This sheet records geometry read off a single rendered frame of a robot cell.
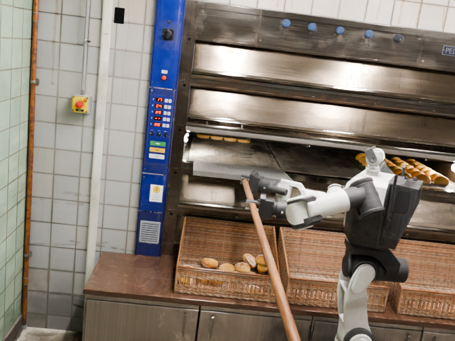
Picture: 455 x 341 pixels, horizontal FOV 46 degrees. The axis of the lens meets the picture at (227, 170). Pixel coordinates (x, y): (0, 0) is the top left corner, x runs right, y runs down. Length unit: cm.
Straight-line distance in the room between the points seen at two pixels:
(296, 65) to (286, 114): 28
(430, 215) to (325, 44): 124
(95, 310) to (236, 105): 137
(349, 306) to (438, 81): 150
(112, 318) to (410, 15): 233
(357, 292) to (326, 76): 129
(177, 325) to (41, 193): 115
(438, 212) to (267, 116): 123
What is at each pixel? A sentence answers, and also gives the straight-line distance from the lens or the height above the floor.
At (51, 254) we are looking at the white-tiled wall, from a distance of 348.
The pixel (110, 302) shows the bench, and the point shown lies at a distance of 291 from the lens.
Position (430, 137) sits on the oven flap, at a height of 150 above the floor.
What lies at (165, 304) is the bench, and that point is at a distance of 288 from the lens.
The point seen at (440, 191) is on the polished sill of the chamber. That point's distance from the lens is 350.
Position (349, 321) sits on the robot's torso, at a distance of 259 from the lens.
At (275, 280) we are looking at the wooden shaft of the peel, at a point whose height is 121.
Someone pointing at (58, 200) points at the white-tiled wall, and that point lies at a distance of 335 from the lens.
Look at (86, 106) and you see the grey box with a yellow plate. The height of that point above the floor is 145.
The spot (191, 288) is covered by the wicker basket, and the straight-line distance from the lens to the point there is 289.
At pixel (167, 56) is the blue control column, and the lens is 307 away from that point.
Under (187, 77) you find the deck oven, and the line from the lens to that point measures 310.
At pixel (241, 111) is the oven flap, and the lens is 312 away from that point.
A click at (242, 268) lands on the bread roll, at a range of 318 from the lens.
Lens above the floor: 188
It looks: 13 degrees down
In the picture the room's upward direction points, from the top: 7 degrees clockwise
